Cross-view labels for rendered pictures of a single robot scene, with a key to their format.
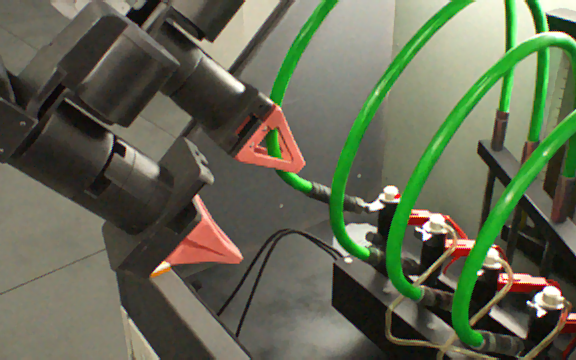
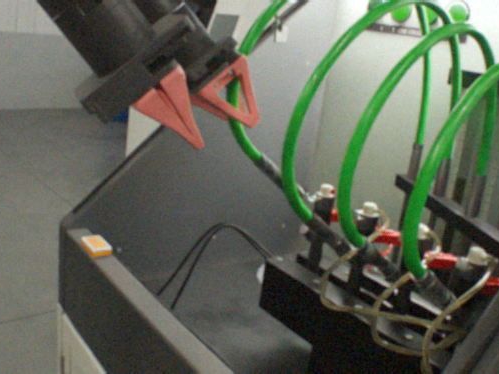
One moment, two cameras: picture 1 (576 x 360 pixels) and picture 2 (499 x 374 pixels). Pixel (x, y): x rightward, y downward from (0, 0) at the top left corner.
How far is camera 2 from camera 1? 0.25 m
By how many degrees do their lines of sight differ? 18
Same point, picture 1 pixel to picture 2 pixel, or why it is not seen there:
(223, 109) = (196, 48)
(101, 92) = not seen: outside the picture
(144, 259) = (114, 95)
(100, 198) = (88, 16)
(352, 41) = (290, 101)
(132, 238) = (106, 76)
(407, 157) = not seen: hidden behind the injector
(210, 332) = (144, 300)
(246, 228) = (180, 251)
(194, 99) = not seen: hidden behind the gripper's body
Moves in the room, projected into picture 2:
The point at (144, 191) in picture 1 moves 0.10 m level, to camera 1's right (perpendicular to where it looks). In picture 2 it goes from (129, 23) to (265, 39)
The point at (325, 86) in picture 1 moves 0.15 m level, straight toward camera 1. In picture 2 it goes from (264, 134) to (264, 150)
